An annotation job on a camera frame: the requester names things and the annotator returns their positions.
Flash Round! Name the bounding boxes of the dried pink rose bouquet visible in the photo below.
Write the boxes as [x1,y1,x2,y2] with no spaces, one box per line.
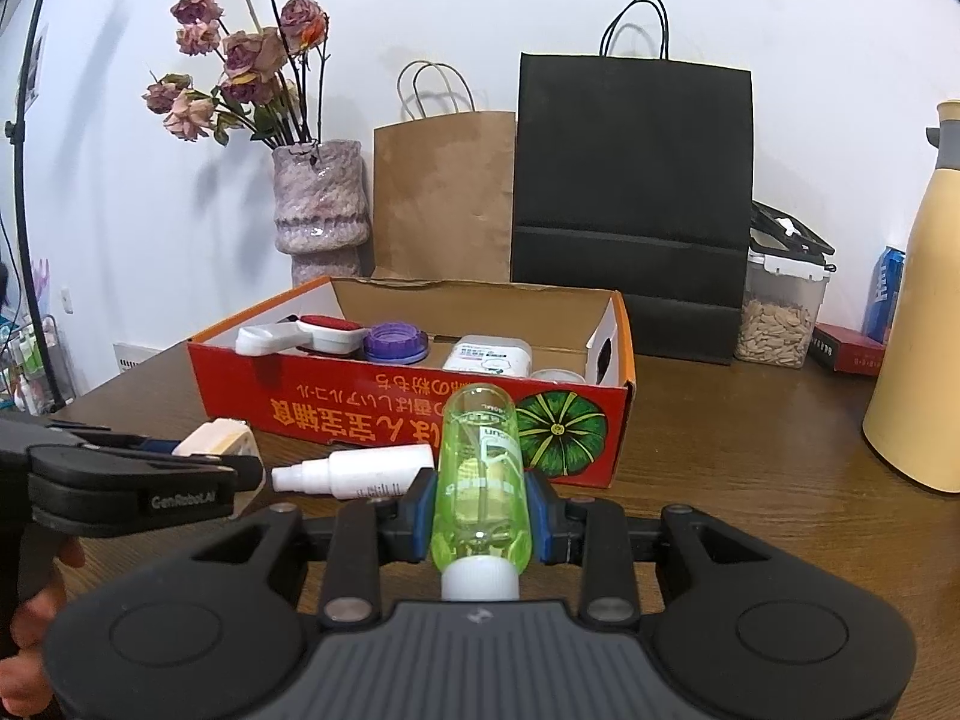
[142,0,331,149]

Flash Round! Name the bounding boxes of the white square pill bottle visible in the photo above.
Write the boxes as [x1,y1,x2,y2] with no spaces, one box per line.
[443,335,532,379]

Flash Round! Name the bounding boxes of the cluttered wire rack shelf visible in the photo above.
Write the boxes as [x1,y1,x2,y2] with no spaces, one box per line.
[0,257,62,415]

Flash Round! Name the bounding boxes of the cream thermos jug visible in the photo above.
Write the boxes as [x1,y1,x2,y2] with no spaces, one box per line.
[862,99,960,494]

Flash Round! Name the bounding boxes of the dark red small box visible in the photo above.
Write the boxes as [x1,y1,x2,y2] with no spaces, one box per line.
[809,323,885,379]

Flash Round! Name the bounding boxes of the blue carton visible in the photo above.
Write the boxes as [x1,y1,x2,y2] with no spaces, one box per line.
[862,245,907,344]

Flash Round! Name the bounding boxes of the pink textured vase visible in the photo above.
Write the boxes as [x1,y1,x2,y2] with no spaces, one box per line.
[272,140,371,286]

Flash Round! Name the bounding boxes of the black light stand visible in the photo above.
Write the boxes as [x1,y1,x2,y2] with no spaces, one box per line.
[3,0,70,415]

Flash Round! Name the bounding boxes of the clear seed storage container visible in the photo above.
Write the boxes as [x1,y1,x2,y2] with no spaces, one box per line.
[734,200,836,369]

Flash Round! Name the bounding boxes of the white spray bottle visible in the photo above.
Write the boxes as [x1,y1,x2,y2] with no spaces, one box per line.
[272,444,434,500]

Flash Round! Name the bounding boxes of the person's left hand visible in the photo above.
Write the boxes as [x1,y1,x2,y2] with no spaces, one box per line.
[0,538,85,718]

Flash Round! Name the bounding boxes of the brown paper bag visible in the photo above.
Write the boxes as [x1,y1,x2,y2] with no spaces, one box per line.
[373,59,516,283]

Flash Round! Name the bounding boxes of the black paper bag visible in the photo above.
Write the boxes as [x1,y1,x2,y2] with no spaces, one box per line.
[511,26,754,364]

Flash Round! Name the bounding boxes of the red cardboard pumpkin box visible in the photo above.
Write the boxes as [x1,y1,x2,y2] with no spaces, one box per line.
[187,277,636,488]

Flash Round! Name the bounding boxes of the purple round lid container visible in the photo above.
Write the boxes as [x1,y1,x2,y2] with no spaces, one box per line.
[363,322,430,364]

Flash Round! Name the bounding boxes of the green transparent bottle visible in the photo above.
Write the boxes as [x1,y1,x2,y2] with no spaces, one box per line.
[430,382,532,603]

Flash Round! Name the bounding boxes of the cream and yellow power adapter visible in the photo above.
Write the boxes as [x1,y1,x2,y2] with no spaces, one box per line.
[172,418,265,520]

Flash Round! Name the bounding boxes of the white tape roll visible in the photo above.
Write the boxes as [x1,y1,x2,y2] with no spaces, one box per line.
[530,367,586,383]

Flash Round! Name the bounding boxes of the red and white lint brush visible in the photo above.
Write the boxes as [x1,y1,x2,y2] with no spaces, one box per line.
[235,316,368,358]

